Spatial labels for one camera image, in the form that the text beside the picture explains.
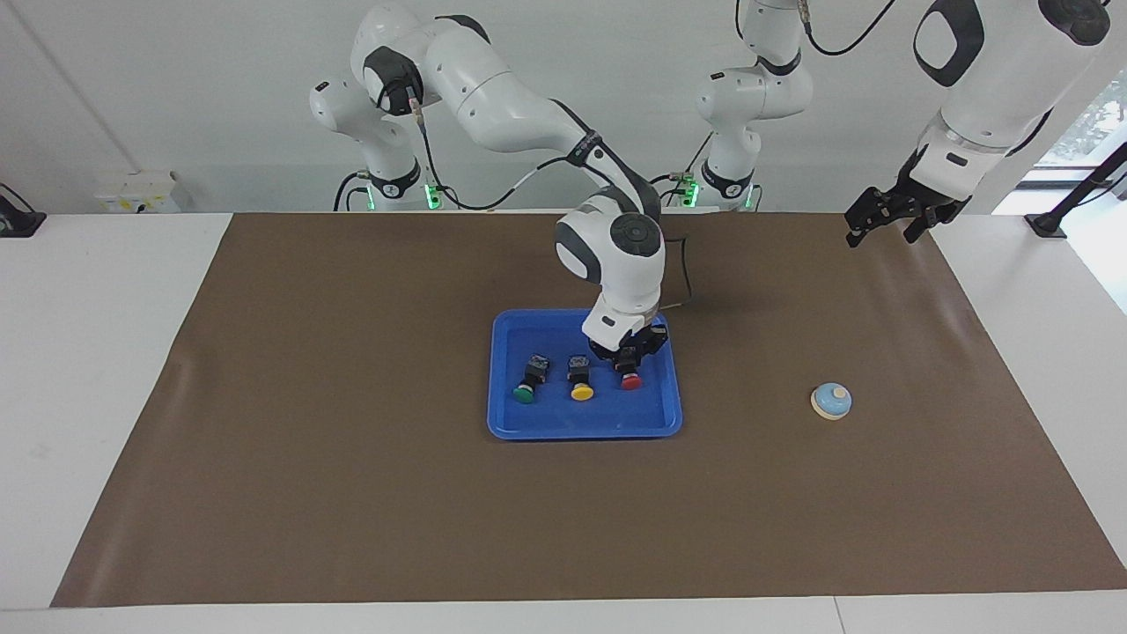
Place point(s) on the black angled stand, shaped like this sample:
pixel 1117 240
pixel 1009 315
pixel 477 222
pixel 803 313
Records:
pixel 1048 222

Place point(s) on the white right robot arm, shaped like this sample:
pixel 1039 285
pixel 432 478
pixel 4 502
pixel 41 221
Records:
pixel 493 88

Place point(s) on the black table clamp mount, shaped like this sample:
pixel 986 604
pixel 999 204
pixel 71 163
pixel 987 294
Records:
pixel 22 220

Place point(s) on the white wall socket box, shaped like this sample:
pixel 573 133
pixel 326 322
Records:
pixel 136 194

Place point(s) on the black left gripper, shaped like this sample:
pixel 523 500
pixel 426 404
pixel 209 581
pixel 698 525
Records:
pixel 929 204

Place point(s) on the red push button switch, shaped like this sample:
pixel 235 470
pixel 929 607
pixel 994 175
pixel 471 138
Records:
pixel 630 381

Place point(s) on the light blue desk bell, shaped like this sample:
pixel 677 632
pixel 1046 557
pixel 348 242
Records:
pixel 830 401

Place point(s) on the yellow push button switch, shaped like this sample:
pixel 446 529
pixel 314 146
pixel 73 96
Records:
pixel 581 392

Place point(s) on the blue plastic tray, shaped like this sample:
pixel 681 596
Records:
pixel 546 418

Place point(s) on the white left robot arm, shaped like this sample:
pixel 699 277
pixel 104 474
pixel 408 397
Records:
pixel 757 97

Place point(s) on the window with greenery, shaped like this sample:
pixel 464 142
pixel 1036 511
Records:
pixel 1087 123

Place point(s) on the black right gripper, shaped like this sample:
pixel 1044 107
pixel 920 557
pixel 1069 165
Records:
pixel 647 343

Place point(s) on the green push button switch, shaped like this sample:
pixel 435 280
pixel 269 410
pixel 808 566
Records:
pixel 533 379

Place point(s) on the brown table mat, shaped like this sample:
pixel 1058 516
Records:
pixel 563 528

